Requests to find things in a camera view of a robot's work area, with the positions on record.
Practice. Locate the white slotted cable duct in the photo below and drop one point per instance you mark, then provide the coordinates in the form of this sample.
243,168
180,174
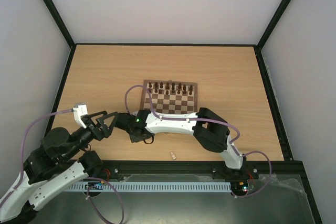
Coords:
152,187

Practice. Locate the lying light chess piece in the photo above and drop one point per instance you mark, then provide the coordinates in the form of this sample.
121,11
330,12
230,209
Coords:
173,156

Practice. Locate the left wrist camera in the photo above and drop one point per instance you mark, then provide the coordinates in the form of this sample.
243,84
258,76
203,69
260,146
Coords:
79,111

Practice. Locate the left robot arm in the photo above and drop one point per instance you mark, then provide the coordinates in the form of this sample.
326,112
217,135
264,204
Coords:
61,160

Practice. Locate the wooden chess board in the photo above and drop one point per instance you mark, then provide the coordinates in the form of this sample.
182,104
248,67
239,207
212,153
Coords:
172,103

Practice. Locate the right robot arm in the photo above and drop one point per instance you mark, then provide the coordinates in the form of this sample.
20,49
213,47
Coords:
210,130

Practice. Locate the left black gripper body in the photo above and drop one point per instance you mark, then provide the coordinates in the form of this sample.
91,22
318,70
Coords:
96,134

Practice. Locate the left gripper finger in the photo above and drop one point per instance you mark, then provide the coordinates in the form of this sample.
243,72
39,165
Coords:
106,124
91,120

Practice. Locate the black aluminium frame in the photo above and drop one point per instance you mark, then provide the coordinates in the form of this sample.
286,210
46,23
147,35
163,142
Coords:
287,166

